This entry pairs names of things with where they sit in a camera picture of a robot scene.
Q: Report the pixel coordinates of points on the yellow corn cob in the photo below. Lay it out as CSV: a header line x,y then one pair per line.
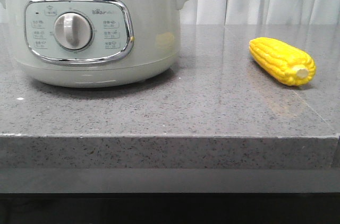
x,y
287,64

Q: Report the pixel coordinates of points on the pale green electric pot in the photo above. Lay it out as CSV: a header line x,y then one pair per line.
x,y
94,43

